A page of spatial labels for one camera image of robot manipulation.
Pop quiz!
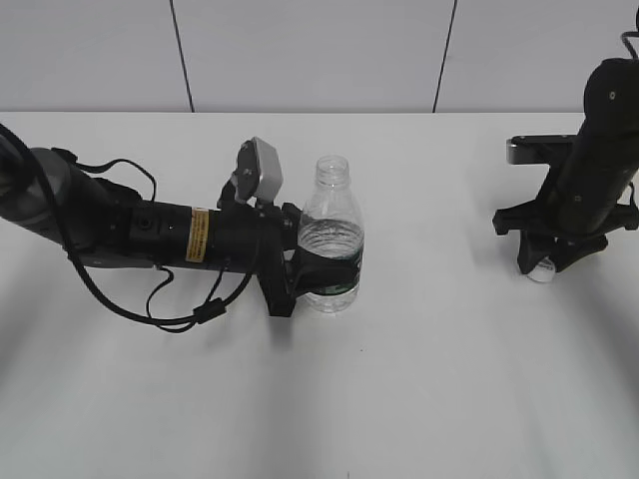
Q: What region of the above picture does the clear plastic water bottle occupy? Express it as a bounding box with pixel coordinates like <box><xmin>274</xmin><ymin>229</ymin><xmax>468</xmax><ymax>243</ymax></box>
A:
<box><xmin>297</xmin><ymin>155</ymin><xmax>365</xmax><ymax>315</ymax></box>

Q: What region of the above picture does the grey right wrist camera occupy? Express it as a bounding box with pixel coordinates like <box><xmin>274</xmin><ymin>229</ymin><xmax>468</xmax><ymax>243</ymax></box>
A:
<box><xmin>506</xmin><ymin>135</ymin><xmax>576</xmax><ymax>167</ymax></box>

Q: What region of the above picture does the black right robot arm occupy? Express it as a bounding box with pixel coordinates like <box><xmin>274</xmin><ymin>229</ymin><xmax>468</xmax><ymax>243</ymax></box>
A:
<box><xmin>492</xmin><ymin>58</ymin><xmax>638</xmax><ymax>274</ymax></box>

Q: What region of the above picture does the white green bottle cap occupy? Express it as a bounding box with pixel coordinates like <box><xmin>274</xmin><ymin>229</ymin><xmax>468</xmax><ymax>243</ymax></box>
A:
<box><xmin>526</xmin><ymin>256</ymin><xmax>556</xmax><ymax>283</ymax></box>

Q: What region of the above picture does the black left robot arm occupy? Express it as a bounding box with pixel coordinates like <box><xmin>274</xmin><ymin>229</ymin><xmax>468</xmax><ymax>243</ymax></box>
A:
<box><xmin>1</xmin><ymin>129</ymin><xmax>360</xmax><ymax>317</ymax></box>

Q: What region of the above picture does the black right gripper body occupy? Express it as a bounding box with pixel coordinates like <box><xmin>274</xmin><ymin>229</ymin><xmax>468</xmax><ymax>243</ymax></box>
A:
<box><xmin>492</xmin><ymin>182</ymin><xmax>638</xmax><ymax>241</ymax></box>

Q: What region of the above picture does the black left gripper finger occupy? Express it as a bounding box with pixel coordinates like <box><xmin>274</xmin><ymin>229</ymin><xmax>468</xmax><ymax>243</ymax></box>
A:
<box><xmin>281</xmin><ymin>203</ymin><xmax>303</xmax><ymax>249</ymax></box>
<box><xmin>291</xmin><ymin>247</ymin><xmax>360</xmax><ymax>297</ymax></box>

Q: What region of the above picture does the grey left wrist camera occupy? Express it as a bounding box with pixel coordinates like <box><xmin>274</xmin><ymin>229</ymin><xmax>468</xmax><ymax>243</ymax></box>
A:
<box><xmin>217</xmin><ymin>137</ymin><xmax>284</xmax><ymax>210</ymax></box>

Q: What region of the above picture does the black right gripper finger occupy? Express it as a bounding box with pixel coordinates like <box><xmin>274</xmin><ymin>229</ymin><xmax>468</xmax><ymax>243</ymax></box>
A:
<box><xmin>549</xmin><ymin>236</ymin><xmax>608</xmax><ymax>272</ymax></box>
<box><xmin>517</xmin><ymin>233</ymin><xmax>549</xmax><ymax>274</ymax></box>

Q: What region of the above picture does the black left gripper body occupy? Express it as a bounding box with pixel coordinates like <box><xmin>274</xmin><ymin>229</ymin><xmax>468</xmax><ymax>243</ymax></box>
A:
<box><xmin>255</xmin><ymin>202</ymin><xmax>296</xmax><ymax>317</ymax></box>

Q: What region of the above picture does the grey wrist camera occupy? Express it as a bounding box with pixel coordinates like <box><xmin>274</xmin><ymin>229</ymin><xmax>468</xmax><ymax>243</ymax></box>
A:
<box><xmin>506</xmin><ymin>135</ymin><xmax>576</xmax><ymax>167</ymax></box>
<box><xmin>217</xmin><ymin>137</ymin><xmax>284</xmax><ymax>210</ymax></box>

